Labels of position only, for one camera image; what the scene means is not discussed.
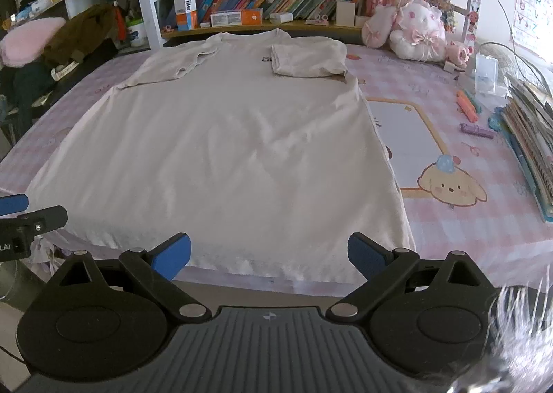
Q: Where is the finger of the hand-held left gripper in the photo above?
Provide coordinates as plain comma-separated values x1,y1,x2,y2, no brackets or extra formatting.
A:
0,206,68,247
0,193,29,217

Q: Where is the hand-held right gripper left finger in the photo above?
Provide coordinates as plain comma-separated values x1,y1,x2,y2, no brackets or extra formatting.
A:
49,233,212,321

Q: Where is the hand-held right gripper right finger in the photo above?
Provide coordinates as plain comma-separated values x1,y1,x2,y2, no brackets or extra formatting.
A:
325,232,497,320

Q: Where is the cream printed t-shirt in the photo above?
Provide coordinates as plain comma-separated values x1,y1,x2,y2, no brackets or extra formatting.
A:
26,28,418,286

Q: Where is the pink checked table mat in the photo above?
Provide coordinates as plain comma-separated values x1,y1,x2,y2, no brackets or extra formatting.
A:
0,39,553,303

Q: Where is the dark green garment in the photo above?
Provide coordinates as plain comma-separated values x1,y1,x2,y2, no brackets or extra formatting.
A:
0,60,57,147

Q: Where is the pink pillow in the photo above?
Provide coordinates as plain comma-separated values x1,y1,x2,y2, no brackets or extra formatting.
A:
0,17,65,67

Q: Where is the purple highlighter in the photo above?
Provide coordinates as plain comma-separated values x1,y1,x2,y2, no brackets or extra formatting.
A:
459,123,495,139

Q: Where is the orange highlighter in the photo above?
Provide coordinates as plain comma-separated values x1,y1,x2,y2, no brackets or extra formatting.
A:
456,90,479,123

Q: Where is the white fluffy sleeve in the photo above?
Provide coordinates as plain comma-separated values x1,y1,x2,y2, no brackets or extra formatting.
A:
449,272,553,393

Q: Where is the brown jacket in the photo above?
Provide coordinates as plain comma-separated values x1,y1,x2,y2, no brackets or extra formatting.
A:
41,3,119,69

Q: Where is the green highlighter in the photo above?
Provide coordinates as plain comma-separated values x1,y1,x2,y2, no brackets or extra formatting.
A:
464,91,484,114

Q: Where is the stack of notebooks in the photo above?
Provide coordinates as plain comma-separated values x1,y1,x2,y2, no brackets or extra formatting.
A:
490,73,553,223

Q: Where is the green white cup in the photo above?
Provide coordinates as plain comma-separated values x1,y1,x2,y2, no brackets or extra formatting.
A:
126,17,150,47

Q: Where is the red figurine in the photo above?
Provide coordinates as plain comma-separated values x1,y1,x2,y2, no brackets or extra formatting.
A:
113,0,129,41

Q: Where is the clear plastic box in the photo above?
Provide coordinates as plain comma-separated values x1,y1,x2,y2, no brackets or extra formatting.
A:
473,54,510,95

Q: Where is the small pink pig plush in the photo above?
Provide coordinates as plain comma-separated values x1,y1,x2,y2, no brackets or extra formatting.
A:
443,41,474,72

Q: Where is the pink white plush toy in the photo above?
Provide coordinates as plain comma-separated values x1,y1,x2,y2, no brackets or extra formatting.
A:
360,0,448,62

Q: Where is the wooden shelf board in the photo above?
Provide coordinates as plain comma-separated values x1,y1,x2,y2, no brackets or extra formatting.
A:
162,21,364,40

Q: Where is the long orange white box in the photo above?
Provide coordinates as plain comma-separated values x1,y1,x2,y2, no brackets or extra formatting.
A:
210,8,263,28

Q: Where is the white pen holder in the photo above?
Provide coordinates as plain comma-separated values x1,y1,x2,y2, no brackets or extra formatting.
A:
336,0,356,26

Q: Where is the tall orange white box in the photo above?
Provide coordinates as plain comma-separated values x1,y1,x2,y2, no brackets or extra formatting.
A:
172,0,199,31

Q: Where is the cartoon sticker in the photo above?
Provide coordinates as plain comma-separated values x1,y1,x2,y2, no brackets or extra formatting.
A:
466,0,481,45

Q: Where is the alphabet wall poster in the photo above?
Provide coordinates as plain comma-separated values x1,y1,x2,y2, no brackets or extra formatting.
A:
512,0,553,61

